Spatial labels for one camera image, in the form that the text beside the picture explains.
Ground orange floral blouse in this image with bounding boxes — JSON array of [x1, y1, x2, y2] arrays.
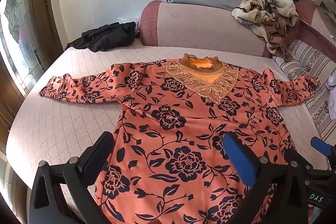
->
[[39, 53, 321, 224]]

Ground beige brown patterned cloth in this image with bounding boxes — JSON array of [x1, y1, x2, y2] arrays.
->
[[231, 0, 300, 63]]

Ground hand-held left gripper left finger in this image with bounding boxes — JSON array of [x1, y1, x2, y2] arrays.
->
[[28, 131, 116, 224]]

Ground pink rolled quilt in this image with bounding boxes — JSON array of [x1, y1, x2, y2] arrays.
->
[[139, 0, 336, 59]]

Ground white cloth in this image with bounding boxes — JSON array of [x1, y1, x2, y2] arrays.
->
[[325, 74, 336, 119]]

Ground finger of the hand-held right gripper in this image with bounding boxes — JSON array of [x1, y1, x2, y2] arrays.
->
[[310, 136, 336, 171]]

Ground wooden window frame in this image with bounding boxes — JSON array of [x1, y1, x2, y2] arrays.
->
[[0, 0, 66, 161]]

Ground stained glass window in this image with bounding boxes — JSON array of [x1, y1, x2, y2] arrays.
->
[[0, 0, 44, 88]]

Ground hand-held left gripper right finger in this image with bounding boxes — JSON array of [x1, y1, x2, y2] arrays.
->
[[224, 133, 312, 224]]

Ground striped floral pillow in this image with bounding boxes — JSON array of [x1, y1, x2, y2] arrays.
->
[[273, 39, 336, 140]]

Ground black garment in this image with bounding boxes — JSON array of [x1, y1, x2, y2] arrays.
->
[[65, 21, 137, 52]]

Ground beige garment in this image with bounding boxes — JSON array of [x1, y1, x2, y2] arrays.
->
[[314, 0, 336, 38]]

